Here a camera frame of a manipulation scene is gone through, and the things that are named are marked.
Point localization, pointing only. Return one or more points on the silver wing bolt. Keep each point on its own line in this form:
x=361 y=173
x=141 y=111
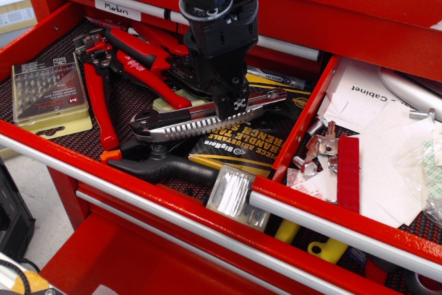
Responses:
x=420 y=115

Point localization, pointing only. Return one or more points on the red wire stripper tool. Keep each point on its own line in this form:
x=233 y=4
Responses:
x=97 y=58

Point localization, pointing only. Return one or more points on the silver metal handle bar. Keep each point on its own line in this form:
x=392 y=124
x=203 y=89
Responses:
x=420 y=93

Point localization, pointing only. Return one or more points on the white markers label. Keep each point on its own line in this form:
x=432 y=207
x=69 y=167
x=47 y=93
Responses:
x=118 y=10

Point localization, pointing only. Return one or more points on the silver cabinet keys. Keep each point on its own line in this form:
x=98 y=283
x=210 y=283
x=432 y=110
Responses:
x=324 y=142

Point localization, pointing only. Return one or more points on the silver bolt lower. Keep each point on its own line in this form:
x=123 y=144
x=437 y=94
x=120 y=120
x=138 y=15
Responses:
x=307 y=168

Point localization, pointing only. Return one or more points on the small yellow-green plastic case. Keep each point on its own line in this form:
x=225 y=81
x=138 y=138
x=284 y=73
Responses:
x=160 y=104

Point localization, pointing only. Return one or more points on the clear plastic bag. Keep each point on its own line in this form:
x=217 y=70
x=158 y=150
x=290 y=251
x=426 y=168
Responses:
x=423 y=167

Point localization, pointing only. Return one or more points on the drill bit set case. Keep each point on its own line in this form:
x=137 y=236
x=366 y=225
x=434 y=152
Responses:
x=49 y=98

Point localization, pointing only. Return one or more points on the red tool cabinet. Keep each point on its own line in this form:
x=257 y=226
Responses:
x=143 y=239

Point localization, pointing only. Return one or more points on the red black crimping pliers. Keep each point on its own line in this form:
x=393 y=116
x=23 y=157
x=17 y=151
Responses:
x=146 y=63

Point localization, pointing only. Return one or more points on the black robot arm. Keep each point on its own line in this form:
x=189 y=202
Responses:
x=220 y=35

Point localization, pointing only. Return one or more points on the black box on floor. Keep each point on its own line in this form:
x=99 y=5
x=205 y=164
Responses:
x=17 y=223

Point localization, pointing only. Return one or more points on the red marker pen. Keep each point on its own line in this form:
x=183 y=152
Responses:
x=107 y=23

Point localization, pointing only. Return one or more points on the blue dry erase marker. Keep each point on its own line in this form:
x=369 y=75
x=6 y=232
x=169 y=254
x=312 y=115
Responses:
x=294 y=82

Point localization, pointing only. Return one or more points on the silver bolt near keys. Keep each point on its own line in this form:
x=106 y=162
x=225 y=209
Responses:
x=319 y=123

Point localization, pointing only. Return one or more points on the black yellow tap wrench box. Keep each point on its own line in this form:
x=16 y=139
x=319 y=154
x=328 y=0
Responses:
x=255 y=145

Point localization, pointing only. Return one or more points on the small open right drawer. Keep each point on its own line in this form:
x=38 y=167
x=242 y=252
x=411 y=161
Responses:
x=374 y=237

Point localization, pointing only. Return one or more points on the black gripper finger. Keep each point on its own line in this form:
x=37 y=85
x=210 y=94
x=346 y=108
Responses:
x=230 y=99
x=202 y=74

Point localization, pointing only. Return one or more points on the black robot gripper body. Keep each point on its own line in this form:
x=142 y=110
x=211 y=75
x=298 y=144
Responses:
x=223 y=31

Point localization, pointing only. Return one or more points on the red plastic strip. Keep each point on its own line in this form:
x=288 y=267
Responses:
x=348 y=183

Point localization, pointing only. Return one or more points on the clear blade case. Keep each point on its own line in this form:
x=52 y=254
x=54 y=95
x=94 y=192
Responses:
x=230 y=197

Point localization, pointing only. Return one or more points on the black spring clamp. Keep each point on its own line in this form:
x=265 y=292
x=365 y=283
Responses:
x=153 y=162

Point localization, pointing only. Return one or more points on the yellow handled tool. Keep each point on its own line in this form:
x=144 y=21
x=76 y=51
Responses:
x=331 y=251

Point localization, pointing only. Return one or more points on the white cabinet manual paper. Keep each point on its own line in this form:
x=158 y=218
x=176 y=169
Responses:
x=358 y=100

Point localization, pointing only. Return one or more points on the silver black box cutter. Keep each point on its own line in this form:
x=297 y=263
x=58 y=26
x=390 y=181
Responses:
x=162 y=126

